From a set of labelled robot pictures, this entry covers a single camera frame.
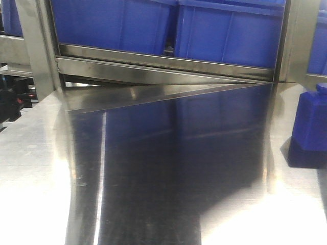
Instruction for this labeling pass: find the blue bin behind left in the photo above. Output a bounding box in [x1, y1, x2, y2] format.
[51, 1, 177, 55]

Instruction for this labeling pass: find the blue bin far left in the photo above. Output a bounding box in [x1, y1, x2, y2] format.
[1, 0, 23, 37]

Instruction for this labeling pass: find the black equipment with red light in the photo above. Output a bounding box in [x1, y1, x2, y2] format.
[1, 75, 38, 124]

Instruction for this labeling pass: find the blue plastic block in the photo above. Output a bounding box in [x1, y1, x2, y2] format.
[292, 83, 326, 151]

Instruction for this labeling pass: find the stainless steel shelf frame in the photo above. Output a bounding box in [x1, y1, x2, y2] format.
[16, 1, 325, 99]

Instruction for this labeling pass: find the blue bin behind right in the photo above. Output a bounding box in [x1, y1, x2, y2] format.
[174, 1, 284, 68]

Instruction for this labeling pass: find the blue bin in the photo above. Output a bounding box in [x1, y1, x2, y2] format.
[1, 0, 23, 37]
[308, 1, 326, 75]
[174, 1, 284, 68]
[51, 1, 177, 55]

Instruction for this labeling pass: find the blue bin far right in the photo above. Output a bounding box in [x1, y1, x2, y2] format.
[308, 1, 326, 75]

